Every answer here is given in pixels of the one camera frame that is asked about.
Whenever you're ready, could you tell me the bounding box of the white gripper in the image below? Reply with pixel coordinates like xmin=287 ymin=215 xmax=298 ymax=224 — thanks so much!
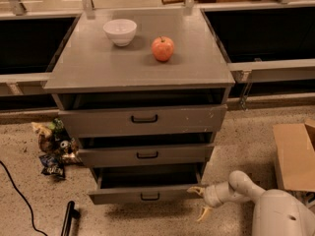
xmin=187 ymin=185 xmax=223 ymax=222

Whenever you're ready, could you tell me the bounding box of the grey bottom drawer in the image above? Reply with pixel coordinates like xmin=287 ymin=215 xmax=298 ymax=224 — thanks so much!
xmin=89 ymin=162 xmax=204 ymax=205

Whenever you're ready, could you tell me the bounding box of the grey drawer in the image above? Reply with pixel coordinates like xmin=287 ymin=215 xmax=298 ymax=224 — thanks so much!
xmin=58 ymin=102 xmax=227 ymax=138
xmin=89 ymin=162 xmax=204 ymax=205
xmin=79 ymin=133 xmax=214 ymax=168

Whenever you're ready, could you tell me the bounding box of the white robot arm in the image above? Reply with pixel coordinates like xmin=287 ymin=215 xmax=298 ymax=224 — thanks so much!
xmin=187 ymin=170 xmax=315 ymax=236

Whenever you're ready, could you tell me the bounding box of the grey middle drawer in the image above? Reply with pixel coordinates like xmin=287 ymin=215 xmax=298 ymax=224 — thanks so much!
xmin=79 ymin=133 xmax=214 ymax=168

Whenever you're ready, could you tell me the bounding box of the grey drawer cabinet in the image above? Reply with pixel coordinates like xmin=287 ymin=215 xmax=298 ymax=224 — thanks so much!
xmin=42 ymin=7 xmax=236 ymax=179

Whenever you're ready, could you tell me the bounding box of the grey top drawer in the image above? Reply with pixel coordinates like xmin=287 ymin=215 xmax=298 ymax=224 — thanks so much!
xmin=58 ymin=102 xmax=227 ymax=138

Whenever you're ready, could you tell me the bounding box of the brown cardboard box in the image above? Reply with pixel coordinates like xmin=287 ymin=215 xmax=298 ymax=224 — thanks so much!
xmin=273 ymin=119 xmax=315 ymax=192

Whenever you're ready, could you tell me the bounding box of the pile of snack bags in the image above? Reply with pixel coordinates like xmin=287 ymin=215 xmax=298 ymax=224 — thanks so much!
xmin=31 ymin=118 xmax=81 ymax=179

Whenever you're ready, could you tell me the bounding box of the red apple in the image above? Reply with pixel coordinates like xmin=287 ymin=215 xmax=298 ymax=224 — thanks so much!
xmin=151 ymin=36 xmax=174 ymax=62

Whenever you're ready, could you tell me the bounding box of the white ceramic bowl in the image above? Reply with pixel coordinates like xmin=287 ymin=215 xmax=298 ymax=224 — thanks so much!
xmin=103 ymin=19 xmax=137 ymax=46

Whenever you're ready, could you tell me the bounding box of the black cylindrical post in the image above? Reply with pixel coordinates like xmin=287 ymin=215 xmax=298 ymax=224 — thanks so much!
xmin=61 ymin=201 xmax=81 ymax=236

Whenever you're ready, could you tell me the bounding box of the black cable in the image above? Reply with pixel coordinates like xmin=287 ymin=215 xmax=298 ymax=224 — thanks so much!
xmin=0 ymin=160 xmax=48 ymax=236

